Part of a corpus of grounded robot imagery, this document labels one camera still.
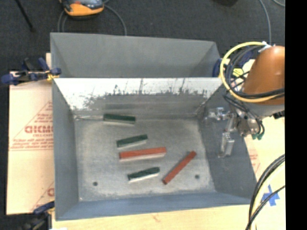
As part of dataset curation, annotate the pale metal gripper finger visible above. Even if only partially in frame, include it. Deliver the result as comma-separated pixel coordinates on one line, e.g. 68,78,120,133
217,131,236,159
205,107,233,124

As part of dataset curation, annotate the red-brown flat block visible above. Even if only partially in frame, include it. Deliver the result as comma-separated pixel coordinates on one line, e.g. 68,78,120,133
118,147,167,163
162,150,198,185

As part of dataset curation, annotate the dark green flat block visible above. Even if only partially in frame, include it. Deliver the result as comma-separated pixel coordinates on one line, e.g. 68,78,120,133
103,113,137,127
116,134,149,150
127,166,161,184

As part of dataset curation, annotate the grey metal bin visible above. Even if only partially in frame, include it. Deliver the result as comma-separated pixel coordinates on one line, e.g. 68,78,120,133
49,32,259,221

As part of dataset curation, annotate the brown cardboard board, red print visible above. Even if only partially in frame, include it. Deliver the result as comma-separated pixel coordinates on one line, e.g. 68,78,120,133
5,80,262,216

